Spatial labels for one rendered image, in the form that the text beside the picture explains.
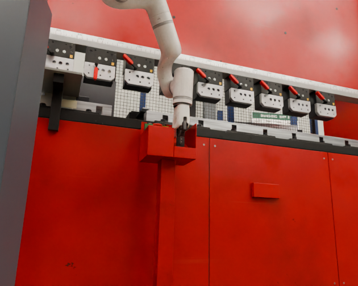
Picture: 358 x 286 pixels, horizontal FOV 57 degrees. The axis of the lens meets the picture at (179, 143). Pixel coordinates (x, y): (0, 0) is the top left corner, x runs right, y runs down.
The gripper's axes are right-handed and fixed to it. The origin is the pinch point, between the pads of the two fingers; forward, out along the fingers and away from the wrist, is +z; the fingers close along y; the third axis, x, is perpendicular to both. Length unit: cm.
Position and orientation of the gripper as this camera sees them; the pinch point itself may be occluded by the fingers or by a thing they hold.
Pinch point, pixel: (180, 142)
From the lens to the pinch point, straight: 138.3
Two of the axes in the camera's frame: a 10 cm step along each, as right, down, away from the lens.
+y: 3.0, -1.5, -9.4
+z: -0.5, 9.8, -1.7
